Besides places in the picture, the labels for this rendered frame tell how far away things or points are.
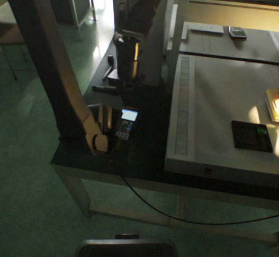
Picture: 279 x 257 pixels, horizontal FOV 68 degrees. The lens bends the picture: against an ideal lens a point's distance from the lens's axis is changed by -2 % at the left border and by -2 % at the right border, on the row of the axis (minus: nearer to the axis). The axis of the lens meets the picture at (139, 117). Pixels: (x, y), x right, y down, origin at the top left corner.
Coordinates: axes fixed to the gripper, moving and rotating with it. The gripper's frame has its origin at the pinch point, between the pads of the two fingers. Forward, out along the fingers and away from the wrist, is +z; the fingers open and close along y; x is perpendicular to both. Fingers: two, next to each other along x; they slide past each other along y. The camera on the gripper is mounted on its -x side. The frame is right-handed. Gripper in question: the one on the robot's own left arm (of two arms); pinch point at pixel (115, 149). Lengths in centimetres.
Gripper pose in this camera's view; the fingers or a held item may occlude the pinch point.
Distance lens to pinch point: 70.8
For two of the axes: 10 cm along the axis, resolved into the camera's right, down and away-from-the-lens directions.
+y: -9.6, -2.1, 1.6
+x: -2.4, 9.6, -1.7
